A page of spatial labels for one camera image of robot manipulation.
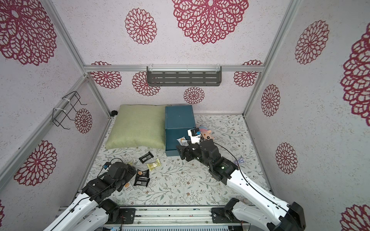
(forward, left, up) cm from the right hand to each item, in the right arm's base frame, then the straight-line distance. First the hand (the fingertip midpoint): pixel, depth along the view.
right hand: (181, 143), depth 71 cm
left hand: (-9, +28, -18) cm, 35 cm away
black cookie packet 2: (-11, +24, -24) cm, 36 cm away
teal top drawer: (+15, +7, -13) cm, 21 cm away
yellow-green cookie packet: (-1, +20, -25) cm, 32 cm away
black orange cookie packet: (-6, +25, -25) cm, 36 cm away
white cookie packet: (+7, 0, -9) cm, 12 cm away
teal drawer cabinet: (+21, +3, -6) cm, 22 cm away
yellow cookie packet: (-14, +31, -24) cm, 42 cm away
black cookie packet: (+5, +25, -25) cm, 36 cm away
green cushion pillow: (+21, +30, -13) cm, 39 cm away
